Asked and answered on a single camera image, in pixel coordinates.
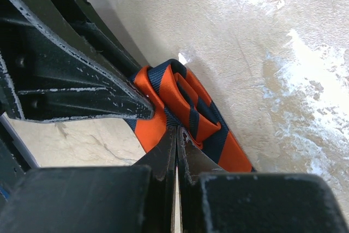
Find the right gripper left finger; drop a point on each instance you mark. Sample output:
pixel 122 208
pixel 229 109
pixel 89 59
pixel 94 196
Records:
pixel 136 198

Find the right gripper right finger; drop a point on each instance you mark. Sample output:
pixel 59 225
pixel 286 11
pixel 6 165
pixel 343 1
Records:
pixel 214 200

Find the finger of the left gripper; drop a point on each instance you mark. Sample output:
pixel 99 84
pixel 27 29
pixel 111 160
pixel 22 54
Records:
pixel 50 73
pixel 83 18

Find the orange navy striped tie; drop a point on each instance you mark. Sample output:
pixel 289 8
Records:
pixel 180 99

